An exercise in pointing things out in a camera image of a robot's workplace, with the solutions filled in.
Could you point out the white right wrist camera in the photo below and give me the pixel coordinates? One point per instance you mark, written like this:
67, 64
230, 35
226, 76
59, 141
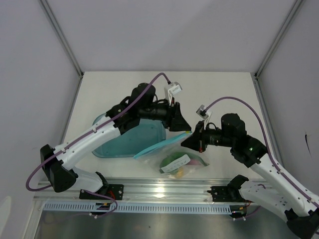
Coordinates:
204, 114

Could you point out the yellow toy orange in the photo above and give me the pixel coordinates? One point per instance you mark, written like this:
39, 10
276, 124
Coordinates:
178, 173

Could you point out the left aluminium frame post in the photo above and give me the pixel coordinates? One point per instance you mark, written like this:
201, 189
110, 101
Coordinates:
52, 19

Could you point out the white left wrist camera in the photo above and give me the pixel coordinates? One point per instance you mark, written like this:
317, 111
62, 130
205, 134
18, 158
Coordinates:
171, 90

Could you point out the teal plastic tray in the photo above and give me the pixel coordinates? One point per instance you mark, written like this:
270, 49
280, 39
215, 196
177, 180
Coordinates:
146, 134

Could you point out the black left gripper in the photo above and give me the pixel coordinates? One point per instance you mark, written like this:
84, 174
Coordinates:
175, 118

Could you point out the aluminium frame post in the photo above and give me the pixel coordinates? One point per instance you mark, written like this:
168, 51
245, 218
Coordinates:
52, 19
283, 30

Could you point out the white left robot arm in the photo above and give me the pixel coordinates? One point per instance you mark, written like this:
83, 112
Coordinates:
61, 170

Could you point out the white slotted cable duct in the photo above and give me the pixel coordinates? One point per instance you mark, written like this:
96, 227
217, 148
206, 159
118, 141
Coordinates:
209, 209

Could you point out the right aluminium frame post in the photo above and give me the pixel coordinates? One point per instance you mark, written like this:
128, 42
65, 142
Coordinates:
283, 30

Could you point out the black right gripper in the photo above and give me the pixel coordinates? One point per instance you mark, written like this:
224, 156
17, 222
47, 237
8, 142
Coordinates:
197, 141

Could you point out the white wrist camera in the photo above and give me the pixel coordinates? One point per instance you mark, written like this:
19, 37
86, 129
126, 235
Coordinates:
204, 114
171, 90

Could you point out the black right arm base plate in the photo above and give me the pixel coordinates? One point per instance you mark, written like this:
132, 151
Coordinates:
225, 194

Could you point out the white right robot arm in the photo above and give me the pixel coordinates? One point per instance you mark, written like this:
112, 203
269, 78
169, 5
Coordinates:
296, 205

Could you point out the green toy bell pepper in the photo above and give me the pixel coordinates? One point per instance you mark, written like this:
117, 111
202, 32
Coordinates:
174, 161

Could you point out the clear zip top bag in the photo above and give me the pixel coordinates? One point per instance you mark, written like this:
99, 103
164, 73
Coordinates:
153, 155

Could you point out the aluminium rail base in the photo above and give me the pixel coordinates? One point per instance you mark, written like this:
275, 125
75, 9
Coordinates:
149, 190

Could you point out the purple toy eggplant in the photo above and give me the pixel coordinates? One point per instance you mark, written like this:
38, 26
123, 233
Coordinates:
196, 160

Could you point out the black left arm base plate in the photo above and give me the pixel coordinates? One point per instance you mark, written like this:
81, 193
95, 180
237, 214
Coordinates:
114, 191

